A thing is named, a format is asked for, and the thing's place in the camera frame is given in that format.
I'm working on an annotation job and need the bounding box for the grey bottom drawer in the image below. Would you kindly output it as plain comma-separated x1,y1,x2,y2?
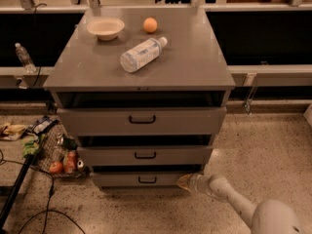
90,173,184,187

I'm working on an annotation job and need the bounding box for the grey drawer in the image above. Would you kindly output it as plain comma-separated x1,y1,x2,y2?
78,146,213,166
58,108,226,137
90,173,184,187

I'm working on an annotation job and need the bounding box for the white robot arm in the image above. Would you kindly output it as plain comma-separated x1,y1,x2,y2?
177,174,303,234

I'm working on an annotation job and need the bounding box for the grey middle drawer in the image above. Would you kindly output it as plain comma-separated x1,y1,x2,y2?
78,146,213,166

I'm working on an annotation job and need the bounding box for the grey metal drawer cabinet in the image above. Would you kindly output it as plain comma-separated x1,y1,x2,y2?
44,7,234,187

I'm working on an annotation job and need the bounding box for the grey top drawer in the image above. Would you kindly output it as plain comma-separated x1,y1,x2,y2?
58,108,226,137

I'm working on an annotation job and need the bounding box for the red snack can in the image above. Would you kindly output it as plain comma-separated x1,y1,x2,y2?
64,151,77,174

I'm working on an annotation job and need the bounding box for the lying clear water bottle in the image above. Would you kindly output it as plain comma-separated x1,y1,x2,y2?
120,37,168,73

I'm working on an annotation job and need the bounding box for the red tomato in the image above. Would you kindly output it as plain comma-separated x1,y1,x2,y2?
49,161,63,175

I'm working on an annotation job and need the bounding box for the blue chip bag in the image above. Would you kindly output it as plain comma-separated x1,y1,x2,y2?
26,115,59,135

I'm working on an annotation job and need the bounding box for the orange fruit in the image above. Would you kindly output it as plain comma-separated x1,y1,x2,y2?
143,18,158,33

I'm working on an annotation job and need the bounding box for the green snack bag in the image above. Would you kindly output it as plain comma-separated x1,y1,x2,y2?
21,135,46,158

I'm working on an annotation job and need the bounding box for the beige paper bowl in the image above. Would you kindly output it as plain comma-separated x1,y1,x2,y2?
87,18,125,41

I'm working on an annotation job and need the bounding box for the black pole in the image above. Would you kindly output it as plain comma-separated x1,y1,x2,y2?
0,155,35,231

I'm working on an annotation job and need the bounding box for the yellow cloth rag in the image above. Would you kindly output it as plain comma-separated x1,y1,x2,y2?
0,123,26,141

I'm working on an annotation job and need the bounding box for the standing clear water bottle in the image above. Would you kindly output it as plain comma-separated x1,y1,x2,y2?
15,43,36,73

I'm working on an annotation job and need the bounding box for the wire mesh basket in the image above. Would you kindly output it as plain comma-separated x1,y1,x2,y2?
37,123,89,179

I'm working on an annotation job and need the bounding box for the black floor cable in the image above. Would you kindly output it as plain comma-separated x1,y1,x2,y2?
0,148,87,234

